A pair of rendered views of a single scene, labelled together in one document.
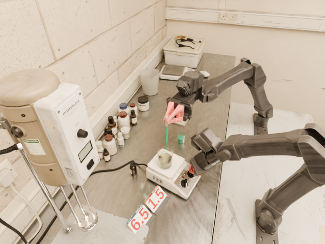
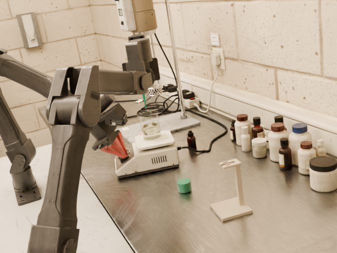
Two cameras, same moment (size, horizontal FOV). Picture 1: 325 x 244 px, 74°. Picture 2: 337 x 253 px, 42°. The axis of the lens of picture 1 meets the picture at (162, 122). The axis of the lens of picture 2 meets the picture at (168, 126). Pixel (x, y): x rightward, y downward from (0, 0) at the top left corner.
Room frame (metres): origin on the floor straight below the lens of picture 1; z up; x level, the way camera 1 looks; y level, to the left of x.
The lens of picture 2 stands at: (1.66, -0.79, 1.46)
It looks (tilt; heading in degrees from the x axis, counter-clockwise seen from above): 18 degrees down; 141
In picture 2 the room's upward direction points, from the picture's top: 9 degrees counter-clockwise
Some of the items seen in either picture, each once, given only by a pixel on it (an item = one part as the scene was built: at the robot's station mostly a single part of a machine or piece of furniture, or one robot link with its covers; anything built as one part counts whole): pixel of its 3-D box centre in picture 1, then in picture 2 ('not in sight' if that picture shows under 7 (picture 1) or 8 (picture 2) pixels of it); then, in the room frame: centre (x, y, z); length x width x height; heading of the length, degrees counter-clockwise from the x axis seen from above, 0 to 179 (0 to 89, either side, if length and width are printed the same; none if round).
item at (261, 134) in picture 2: (110, 137); (258, 131); (0.79, 0.26, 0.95); 0.04 x 0.04 x 0.10
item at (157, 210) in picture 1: (157, 199); not in sight; (0.47, 0.02, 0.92); 0.09 x 0.06 x 0.04; 145
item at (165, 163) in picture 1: (165, 158); (149, 126); (0.58, -0.01, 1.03); 0.07 x 0.06 x 0.08; 56
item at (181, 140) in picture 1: (181, 137); (183, 180); (0.81, -0.10, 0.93); 0.04 x 0.04 x 0.06
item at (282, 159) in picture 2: (133, 116); (285, 153); (0.96, 0.16, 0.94); 0.04 x 0.04 x 0.09
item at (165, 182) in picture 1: (171, 172); (148, 153); (0.58, -0.04, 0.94); 0.22 x 0.13 x 0.08; 57
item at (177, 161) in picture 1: (166, 162); (154, 139); (0.60, -0.02, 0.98); 0.12 x 0.12 x 0.01; 57
